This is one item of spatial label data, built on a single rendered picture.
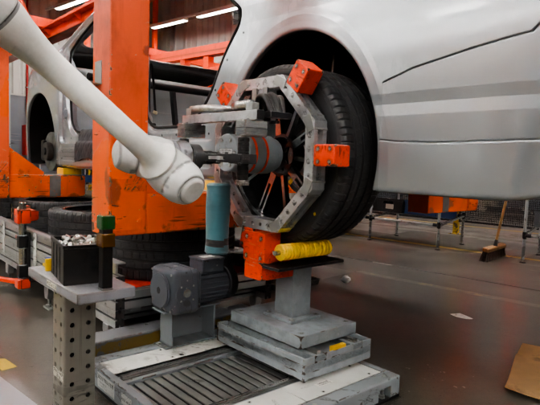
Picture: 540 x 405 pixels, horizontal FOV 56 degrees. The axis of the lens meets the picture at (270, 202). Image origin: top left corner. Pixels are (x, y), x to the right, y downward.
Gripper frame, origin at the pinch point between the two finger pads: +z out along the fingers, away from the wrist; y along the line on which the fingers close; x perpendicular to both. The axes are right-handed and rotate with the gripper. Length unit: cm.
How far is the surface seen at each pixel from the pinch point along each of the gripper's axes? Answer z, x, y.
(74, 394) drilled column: -40, -75, -30
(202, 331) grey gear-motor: 24, -74, -55
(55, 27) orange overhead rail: 241, 235, -873
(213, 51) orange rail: 518, 224, -762
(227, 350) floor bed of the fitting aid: 22, -76, -34
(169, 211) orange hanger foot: 10, -22, -60
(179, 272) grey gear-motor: 3, -43, -40
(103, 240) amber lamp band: -39.9, -23.8, -10.2
